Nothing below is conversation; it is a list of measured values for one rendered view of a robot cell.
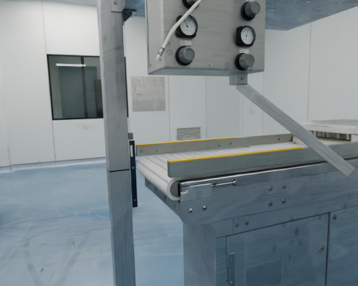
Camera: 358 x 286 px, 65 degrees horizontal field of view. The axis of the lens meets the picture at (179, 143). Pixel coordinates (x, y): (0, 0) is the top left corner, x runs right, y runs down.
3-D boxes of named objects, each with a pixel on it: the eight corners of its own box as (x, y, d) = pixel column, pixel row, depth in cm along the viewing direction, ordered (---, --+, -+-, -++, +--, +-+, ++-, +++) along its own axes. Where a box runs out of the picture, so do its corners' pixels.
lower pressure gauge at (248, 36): (239, 45, 52) (240, 24, 52) (235, 46, 54) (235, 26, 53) (255, 46, 54) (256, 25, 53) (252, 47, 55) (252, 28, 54)
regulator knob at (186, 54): (180, 63, 47) (179, 36, 47) (175, 65, 49) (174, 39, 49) (198, 64, 49) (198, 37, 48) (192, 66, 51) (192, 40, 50)
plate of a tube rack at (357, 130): (358, 135, 77) (358, 127, 77) (292, 129, 100) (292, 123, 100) (413, 130, 86) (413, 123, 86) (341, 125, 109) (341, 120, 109)
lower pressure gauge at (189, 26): (178, 36, 48) (178, 13, 47) (175, 37, 49) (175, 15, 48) (198, 37, 49) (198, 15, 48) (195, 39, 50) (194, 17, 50)
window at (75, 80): (51, 120, 503) (46, 54, 488) (51, 120, 504) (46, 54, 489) (128, 117, 551) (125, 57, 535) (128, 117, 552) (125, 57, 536)
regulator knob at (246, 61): (242, 68, 52) (242, 45, 51) (234, 70, 54) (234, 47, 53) (257, 69, 53) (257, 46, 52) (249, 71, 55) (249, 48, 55)
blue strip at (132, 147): (132, 207, 82) (129, 141, 79) (132, 207, 83) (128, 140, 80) (137, 207, 83) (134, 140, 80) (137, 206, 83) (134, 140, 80)
